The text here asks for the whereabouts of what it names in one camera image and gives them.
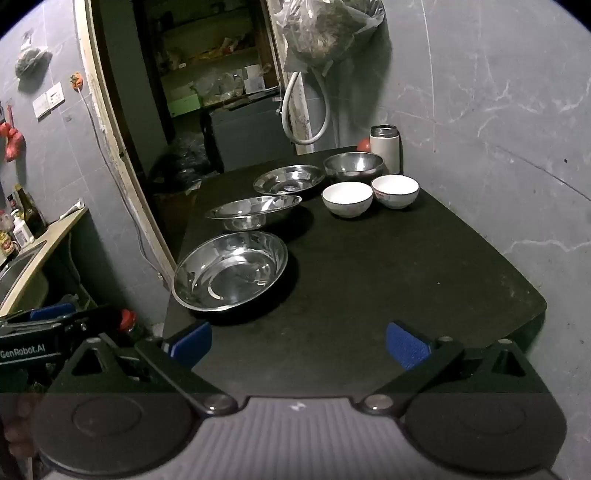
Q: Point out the green board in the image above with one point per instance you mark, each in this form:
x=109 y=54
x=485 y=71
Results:
x=183 y=106

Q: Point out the orange wall hook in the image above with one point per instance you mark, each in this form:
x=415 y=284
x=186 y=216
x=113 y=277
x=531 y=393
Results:
x=76 y=81

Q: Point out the small white bottle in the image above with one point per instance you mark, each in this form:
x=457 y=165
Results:
x=21 y=233

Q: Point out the cluttered storage shelf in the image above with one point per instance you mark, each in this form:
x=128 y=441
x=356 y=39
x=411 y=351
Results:
x=212 y=50

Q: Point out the white wall sockets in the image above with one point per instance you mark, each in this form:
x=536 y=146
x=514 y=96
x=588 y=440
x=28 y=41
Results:
x=48 y=100

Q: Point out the dark glass bottle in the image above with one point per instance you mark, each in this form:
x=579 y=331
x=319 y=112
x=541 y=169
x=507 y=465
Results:
x=31 y=210

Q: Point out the red plastic bag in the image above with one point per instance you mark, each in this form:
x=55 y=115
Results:
x=13 y=141

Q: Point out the steel plate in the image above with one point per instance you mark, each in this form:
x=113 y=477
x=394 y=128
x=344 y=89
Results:
x=288 y=179
x=251 y=207

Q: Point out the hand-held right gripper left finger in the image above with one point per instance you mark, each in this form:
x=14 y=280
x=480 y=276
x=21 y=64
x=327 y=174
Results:
x=193 y=342

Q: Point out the door frame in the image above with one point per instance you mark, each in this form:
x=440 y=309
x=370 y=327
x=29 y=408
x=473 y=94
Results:
x=115 y=138

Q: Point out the small hanging plastic bag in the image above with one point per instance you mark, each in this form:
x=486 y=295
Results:
x=31 y=62

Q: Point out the metal pot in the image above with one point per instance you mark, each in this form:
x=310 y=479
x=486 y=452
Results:
x=231 y=272

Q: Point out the white ceramic bowl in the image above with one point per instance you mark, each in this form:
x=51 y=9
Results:
x=347 y=198
x=395 y=190

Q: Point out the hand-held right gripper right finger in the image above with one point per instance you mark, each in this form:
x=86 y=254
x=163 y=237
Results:
x=406 y=345

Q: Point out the white thermos cup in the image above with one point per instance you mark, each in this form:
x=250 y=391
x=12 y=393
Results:
x=384 y=150

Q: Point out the red tomato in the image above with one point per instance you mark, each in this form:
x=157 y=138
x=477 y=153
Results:
x=363 y=145

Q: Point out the kitchen counter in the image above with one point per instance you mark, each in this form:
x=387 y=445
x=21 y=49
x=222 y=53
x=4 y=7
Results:
x=55 y=230

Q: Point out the clear plastic bag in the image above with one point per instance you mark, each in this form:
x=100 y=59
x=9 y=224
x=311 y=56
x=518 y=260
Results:
x=325 y=32

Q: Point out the black plastic bag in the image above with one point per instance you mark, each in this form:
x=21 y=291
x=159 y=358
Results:
x=182 y=161

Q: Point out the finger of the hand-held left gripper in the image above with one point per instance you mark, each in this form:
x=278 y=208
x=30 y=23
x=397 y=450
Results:
x=53 y=312
x=94 y=321

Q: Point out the dark cabinet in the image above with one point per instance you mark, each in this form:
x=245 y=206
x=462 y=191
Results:
x=251 y=136

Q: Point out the deep steel bowl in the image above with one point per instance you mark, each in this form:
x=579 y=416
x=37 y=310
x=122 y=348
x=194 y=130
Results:
x=353 y=165

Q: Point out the person's left hand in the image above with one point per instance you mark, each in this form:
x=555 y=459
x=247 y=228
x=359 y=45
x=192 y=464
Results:
x=18 y=424

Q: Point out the steel sink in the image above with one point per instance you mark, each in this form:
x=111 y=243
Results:
x=16 y=272

